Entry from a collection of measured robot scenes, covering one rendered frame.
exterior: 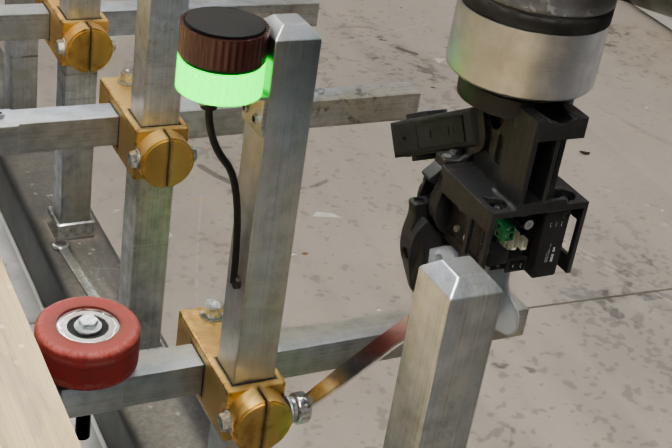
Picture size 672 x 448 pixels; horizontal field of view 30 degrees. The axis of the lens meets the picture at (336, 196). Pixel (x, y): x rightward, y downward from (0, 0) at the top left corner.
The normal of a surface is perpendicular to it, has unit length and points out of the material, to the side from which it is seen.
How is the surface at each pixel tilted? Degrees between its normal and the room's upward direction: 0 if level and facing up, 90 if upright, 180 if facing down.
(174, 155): 90
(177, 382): 90
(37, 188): 0
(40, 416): 0
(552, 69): 90
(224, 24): 0
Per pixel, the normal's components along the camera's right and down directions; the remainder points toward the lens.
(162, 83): 0.43, 0.49
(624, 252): 0.14, -0.87
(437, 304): -0.89, 0.10
